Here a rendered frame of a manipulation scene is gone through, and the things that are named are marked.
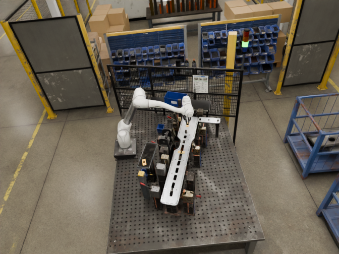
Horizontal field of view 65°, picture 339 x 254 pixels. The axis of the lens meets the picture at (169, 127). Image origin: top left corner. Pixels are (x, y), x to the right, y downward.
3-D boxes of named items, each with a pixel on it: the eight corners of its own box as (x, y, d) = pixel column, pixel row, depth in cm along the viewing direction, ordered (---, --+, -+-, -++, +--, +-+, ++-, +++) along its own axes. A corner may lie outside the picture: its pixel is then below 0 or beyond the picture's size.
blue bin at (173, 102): (184, 108, 374) (183, 100, 365) (164, 105, 383) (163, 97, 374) (187, 101, 385) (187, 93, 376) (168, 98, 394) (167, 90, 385)
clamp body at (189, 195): (195, 216, 288) (194, 198, 263) (182, 214, 291) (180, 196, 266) (196, 208, 295) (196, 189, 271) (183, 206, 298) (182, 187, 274)
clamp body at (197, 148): (201, 169, 334) (201, 150, 311) (191, 168, 337) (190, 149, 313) (202, 163, 341) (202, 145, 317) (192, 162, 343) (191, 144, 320)
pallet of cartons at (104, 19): (128, 57, 715) (120, 18, 643) (99, 60, 719) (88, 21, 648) (132, 38, 802) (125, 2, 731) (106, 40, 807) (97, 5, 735)
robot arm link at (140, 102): (148, 102, 307) (147, 94, 317) (132, 102, 304) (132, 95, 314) (148, 110, 317) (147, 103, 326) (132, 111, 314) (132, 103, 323)
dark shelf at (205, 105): (209, 111, 368) (209, 110, 366) (147, 107, 387) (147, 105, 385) (211, 102, 383) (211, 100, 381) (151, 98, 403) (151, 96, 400)
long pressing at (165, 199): (180, 206, 266) (179, 205, 265) (158, 203, 271) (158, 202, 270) (199, 117, 363) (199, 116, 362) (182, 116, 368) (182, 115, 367)
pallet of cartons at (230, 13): (267, 51, 676) (277, -6, 584) (280, 66, 617) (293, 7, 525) (221, 57, 674) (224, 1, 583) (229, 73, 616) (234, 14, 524)
